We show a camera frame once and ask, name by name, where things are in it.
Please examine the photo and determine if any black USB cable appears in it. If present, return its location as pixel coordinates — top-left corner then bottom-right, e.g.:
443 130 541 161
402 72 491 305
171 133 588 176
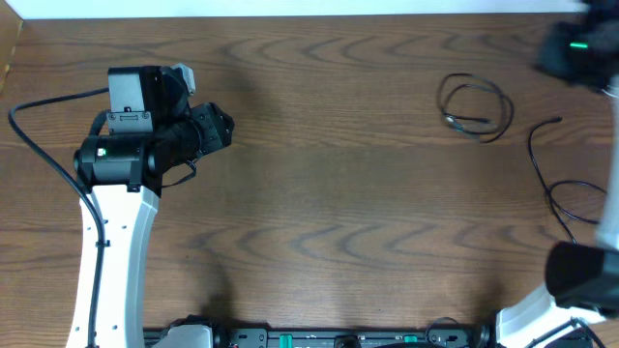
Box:
436 72 515 145

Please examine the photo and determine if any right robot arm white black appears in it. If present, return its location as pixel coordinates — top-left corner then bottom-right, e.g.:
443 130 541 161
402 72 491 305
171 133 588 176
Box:
488 1 618 347

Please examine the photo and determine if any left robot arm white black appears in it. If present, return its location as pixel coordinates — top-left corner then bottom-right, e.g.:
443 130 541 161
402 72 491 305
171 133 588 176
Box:
67 64 234 347

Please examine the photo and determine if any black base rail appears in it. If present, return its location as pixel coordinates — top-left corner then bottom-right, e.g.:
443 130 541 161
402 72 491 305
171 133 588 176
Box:
144 326 489 348

